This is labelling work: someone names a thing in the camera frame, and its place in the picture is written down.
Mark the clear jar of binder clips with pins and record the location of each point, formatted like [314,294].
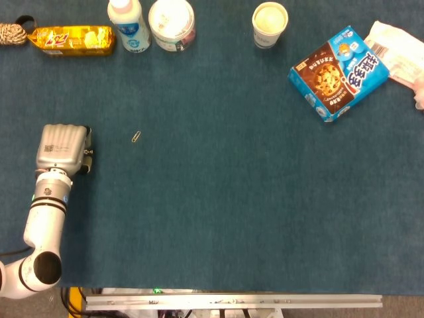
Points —
[170,23]

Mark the gold foil biscuit packet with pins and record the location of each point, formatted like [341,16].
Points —
[73,41]

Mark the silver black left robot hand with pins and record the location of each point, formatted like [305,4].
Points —
[61,145]

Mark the yellow base frame part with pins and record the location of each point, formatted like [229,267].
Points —
[75,299]

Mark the aluminium profile rail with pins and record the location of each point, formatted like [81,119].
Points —
[232,301]

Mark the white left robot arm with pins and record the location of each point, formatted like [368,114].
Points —
[46,218]

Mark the blue chocolate cookie box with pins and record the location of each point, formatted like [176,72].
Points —
[338,76]

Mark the white paper cup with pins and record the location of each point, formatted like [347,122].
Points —
[269,23]

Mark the small metal paper clip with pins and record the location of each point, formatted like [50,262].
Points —
[136,136]

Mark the white pink tissue packet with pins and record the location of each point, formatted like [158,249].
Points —
[401,49]

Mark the blue felt table cloth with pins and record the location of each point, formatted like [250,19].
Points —
[232,198]

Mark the white milk drink bottle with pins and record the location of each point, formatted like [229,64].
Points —
[130,31]

